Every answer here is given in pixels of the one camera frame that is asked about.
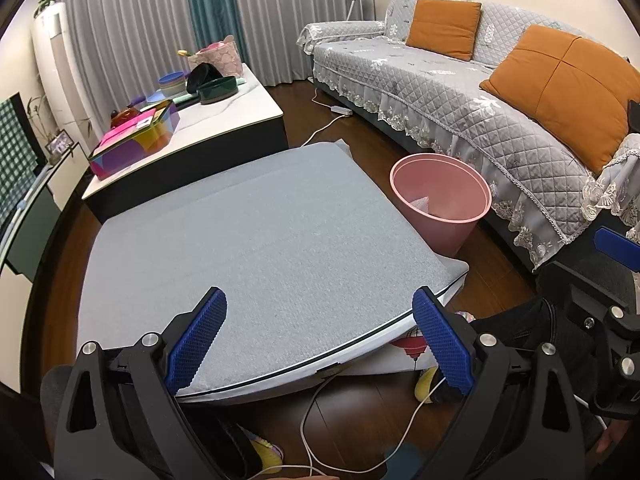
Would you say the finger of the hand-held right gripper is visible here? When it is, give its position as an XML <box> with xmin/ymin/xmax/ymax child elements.
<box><xmin>594</xmin><ymin>226</ymin><xmax>640</xmax><ymax>263</ymax></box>
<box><xmin>564</xmin><ymin>280</ymin><xmax>632</xmax><ymax>317</ymax></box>

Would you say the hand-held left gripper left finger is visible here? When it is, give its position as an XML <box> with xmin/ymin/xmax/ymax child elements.
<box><xmin>54</xmin><ymin>286</ymin><xmax>228</xmax><ymax>480</ymax></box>

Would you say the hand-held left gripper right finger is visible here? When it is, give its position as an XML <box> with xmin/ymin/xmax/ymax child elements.
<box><xmin>411</xmin><ymin>286</ymin><xmax>587</xmax><ymax>480</ymax></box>

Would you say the pink plastic bin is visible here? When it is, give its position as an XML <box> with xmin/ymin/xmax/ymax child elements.
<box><xmin>390</xmin><ymin>154</ymin><xmax>493</xmax><ymax>257</ymax></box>

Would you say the person's right hand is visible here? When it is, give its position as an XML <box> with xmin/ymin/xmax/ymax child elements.
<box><xmin>597</xmin><ymin>435</ymin><xmax>628</xmax><ymax>457</ymax></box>

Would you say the yellow shoe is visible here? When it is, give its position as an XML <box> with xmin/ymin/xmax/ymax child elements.
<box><xmin>250</xmin><ymin>437</ymin><xmax>286</xmax><ymax>473</ymax></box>
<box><xmin>415</xmin><ymin>367</ymin><xmax>441</xmax><ymax>403</ymax></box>

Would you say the orange cushion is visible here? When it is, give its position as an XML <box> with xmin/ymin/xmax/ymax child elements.
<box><xmin>405</xmin><ymin>0</ymin><xmax>482</xmax><ymax>61</ymax></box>
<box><xmin>479</xmin><ymin>24</ymin><xmax>631</xmax><ymax>175</ymax></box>

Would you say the white and green cabinet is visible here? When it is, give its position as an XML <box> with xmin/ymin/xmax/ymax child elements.
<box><xmin>0</xmin><ymin>142</ymin><xmax>83</xmax><ymax>281</ymax></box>

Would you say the colourful box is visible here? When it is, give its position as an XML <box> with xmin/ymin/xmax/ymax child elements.
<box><xmin>87</xmin><ymin>100</ymin><xmax>181</xmax><ymax>181</ymax></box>

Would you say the white marble coffee table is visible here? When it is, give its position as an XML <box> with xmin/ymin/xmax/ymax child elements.
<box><xmin>81</xmin><ymin>62</ymin><xmax>290</xmax><ymax>225</ymax></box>

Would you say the red teapot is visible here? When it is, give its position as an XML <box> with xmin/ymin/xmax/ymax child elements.
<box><xmin>110</xmin><ymin>104</ymin><xmax>143</xmax><ymax>128</ymax></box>

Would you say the mint green tray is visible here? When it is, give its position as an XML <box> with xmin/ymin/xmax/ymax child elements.
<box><xmin>172</xmin><ymin>77</ymin><xmax>246</xmax><ymax>107</ymax></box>

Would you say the dark green open case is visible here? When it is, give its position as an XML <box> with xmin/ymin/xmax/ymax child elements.
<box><xmin>196</xmin><ymin>76</ymin><xmax>240</xmax><ymax>106</ymax></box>

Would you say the grey quilted sofa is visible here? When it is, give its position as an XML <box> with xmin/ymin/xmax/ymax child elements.
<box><xmin>297</xmin><ymin>0</ymin><xmax>640</xmax><ymax>271</ymax></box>

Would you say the blue lidded container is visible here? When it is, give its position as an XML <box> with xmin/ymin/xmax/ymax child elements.
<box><xmin>158</xmin><ymin>71</ymin><xmax>188</xmax><ymax>100</ymax></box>

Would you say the black bowl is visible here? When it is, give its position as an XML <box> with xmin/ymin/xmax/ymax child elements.
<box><xmin>186</xmin><ymin>62</ymin><xmax>223</xmax><ymax>95</ymax></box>

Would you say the bamboo plant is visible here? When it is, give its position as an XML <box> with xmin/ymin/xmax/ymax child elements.
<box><xmin>27</xmin><ymin>95</ymin><xmax>56</xmax><ymax>146</ymax></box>

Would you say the pink basket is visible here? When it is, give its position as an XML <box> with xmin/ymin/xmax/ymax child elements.
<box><xmin>187</xmin><ymin>35</ymin><xmax>244</xmax><ymax>79</ymax></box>

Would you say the black television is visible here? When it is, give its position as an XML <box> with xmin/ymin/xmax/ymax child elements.
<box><xmin>0</xmin><ymin>92</ymin><xmax>46</xmax><ymax>231</ymax></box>

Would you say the white standing air conditioner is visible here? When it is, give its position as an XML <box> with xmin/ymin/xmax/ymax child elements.
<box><xmin>31</xmin><ymin>2</ymin><xmax>96</xmax><ymax>146</ymax></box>

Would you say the grey curtain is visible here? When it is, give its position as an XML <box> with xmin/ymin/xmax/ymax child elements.
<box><xmin>50</xmin><ymin>0</ymin><xmax>201</xmax><ymax>111</ymax></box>
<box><xmin>227</xmin><ymin>0</ymin><xmax>373</xmax><ymax>88</ymax></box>

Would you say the teal curtain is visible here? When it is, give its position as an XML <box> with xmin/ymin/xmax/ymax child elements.
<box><xmin>181</xmin><ymin>0</ymin><xmax>253</xmax><ymax>68</ymax></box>

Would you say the white floor cable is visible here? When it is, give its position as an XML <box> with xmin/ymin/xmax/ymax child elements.
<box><xmin>300</xmin><ymin>370</ymin><xmax>446</xmax><ymax>478</ymax></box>

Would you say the white power cable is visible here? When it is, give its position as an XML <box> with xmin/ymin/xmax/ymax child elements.
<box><xmin>300</xmin><ymin>87</ymin><xmax>346</xmax><ymax>148</ymax></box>

